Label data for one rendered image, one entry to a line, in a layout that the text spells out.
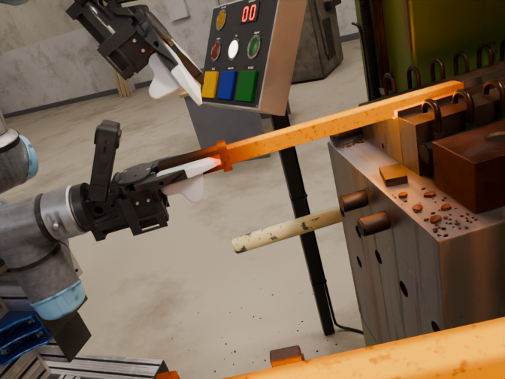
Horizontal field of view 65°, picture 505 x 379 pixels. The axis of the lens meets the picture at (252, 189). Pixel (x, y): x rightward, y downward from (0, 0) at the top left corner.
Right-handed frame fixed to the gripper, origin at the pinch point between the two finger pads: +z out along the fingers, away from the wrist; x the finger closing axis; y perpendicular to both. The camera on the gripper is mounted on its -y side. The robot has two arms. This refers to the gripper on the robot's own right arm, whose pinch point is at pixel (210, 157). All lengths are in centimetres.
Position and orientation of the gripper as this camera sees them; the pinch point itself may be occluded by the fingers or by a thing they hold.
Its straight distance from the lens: 58.9
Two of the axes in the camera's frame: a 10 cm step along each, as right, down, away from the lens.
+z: 9.6, -2.8, 0.3
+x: 1.5, 3.9, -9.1
